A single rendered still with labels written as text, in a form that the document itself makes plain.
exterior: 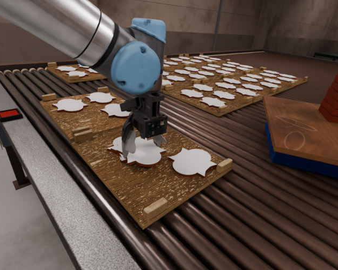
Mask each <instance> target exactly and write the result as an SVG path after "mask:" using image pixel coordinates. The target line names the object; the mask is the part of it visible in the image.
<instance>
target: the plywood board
mask: <svg viewBox="0 0 338 270"><path fill-rule="evenodd" d="M262 100H263V105H264V109H265V113H266V118H267V122H268V127H269V132H270V136H271V141H272V144H273V149H274V151H275V152H280V153H284V154H289V155H294V156H298V157H301V158H306V159H310V160H315V161H320V162H324V163H329V164H333V165H337V166H338V123H333V122H328V121H327V120H326V119H325V118H324V116H323V115H322V114H321V112H320V111H319V110H318V109H319V107H320V104H314V103H308V102H301V101H296V100H289V99H283V98H279V97H273V96H267V95H263V97H262Z"/></svg>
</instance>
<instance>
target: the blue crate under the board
mask: <svg viewBox="0 0 338 270"><path fill-rule="evenodd" d="M265 129H266V135H267V140H268V146H269V152H270V158H271V161H272V162H273V163H278V164H282V165H285V166H289V167H294V168H298V169H302V170H307V171H311V172H314V173H319V174H323V175H327V176H332V177H336V178H338V166H337V165H333V164H329V163H324V162H320V161H315V160H310V159H306V158H303V157H298V156H294V155H289V154H284V153H280V152H275V151H274V149H273V144H272V141H271V136H270V132H269V127H268V122H267V121H266V124H265Z"/></svg>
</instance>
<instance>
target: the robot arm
mask: <svg viewBox="0 0 338 270"><path fill-rule="evenodd" d="M0 16H1V17H3V18H4V19H6V20H8V21H10V22H11V23H13V24H15V25H17V26H18V27H20V28H22V29H24V30H25V31H27V32H29V33H31V34H32V35H34V36H36V37H38V38H39V39H41V40H42V41H44V42H46V43H48V44H49V45H51V46H53V47H55V48H56V49H58V50H60V51H62V52H63V53H65V54H67V55H69V56H70V57H72V58H74V59H76V60H77V62H78V63H79V64H80V65H81V66H88V67H89V68H91V69H93V70H94V71H96V72H98V73H99V74H101V75H103V76H104V77H106V78H108V79H110V80H111V81H113V83H114V84H115V85H116V87H118V88H119V89H121V90H123V91H125V92H126V93H129V94H132V95H135V96H137V97H135V98H133V99H131V100H127V101H125V102H124V103H121V104H120V108H121V111H127V112H131V113H130V114H129V116H128V117H127V120H126V122H125V123H124V125H123V128H122V138H121V140H122V154H123V157H124V158H125V159H126V158H127V156H128V153H129V152H130V153H132V154H134V153H135V151H136V145H135V139H136V136H137V132H136V131H134V127H135V128H136V129H137V130H138V131H139V135H140V136H141V137H142V138H143V139H145V137H146V138H151V137H153V138H154V143H155V144H156V146H157V147H160V143H161V142H163V143H167V142H166V139H165V138H164V137H163V136H162V134H164V133H166V131H167V120H168V116H167V115H165V114H164V113H163V112H161V111H160V101H164V95H163V94H162V93H161V88H162V82H163V68H164V53H165V44H166V26H165V23H164V22H163V21H161V20H156V19H145V18H134V19H133V20H132V25H131V27H128V28H123V27H120V26H119V25H118V24H116V23H115V22H114V21H113V20H112V19H111V18H110V17H108V16H107V15H106V14H104V13H103V12H102V11H101V10H99V9H98V8H97V7H96V6H95V5H93V4H92V3H91V2H90V1H89V0H0ZM165 122H166V124H165ZM133 126H134V127H133Z"/></svg>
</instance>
